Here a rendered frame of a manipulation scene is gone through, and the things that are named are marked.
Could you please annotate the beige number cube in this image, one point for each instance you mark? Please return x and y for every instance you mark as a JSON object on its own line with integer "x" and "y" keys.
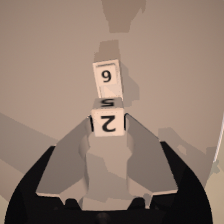
{"x": 108, "y": 116}
{"x": 106, "y": 74}

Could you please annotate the beige rectangular tray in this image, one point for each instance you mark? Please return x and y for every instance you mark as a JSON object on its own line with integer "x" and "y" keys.
{"x": 112, "y": 90}

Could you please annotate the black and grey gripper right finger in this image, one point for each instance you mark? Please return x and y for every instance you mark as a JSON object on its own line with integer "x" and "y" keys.
{"x": 156, "y": 173}

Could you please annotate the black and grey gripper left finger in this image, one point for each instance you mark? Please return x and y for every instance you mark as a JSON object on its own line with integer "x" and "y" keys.
{"x": 60, "y": 173}

